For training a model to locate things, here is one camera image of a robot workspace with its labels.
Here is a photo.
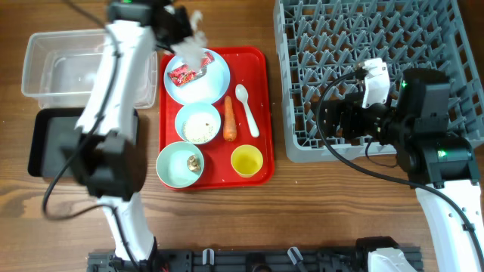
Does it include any yellow cup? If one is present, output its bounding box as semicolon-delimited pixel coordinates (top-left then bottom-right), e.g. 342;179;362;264
231;144;264;178

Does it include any red snack wrapper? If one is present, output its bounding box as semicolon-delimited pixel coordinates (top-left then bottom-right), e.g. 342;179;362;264
168;51;215;87

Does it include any black tray bin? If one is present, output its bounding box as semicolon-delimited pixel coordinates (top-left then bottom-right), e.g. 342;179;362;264
28;108;147;191

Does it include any brown food scrap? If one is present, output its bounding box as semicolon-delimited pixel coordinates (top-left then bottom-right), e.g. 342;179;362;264
187;155;201;172

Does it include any red serving tray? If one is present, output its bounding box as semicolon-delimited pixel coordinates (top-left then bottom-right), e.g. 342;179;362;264
158;45;275;191

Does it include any white napkin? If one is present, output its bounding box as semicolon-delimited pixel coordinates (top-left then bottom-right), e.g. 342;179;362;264
171;10;207;71

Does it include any white rice pile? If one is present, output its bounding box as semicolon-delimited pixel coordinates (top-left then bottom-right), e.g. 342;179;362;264
182;112;219;144

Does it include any light blue bowl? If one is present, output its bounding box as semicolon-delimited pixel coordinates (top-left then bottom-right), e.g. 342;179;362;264
175;103;222;142

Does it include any orange carrot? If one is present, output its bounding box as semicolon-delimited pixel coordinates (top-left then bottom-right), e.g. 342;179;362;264
223;96;237;141

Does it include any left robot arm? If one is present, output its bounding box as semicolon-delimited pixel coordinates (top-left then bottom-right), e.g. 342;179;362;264
60;1;194;271

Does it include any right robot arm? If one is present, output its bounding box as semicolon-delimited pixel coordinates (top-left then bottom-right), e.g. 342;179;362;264
311;68;483;271

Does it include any grey dishwasher rack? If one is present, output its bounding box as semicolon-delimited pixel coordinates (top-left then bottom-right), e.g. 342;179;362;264
273;0;483;162

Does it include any light blue plate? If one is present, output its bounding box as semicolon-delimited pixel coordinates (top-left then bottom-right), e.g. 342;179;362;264
163;49;231;105

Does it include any clear plastic bin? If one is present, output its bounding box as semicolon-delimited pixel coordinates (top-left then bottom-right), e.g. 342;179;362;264
20;29;159;110

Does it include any white plastic spoon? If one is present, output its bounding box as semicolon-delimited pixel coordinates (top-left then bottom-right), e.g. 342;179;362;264
235;84;260;138

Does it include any green bowl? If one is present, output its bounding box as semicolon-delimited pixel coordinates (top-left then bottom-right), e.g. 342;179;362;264
156;141;205;189

